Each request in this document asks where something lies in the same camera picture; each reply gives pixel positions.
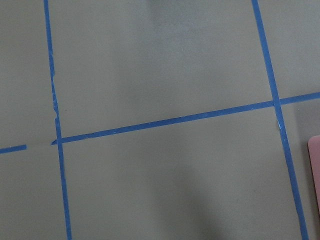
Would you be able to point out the pink plastic tray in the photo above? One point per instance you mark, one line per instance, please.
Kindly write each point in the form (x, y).
(314, 155)

